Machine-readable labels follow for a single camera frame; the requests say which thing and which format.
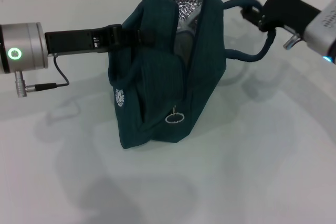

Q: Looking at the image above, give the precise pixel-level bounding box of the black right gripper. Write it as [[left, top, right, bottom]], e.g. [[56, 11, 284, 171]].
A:
[[240, 0, 322, 35]]

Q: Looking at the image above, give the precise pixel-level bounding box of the black wrist cable with connector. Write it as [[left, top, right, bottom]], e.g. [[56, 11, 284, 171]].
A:
[[14, 52, 70, 99], [282, 33, 303, 50]]

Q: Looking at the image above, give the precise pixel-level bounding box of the dark teal fabric lunch bag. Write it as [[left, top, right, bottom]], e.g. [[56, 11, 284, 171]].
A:
[[108, 0, 276, 151]]

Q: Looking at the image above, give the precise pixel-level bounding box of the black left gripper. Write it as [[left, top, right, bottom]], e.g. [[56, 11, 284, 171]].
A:
[[44, 24, 156, 55]]

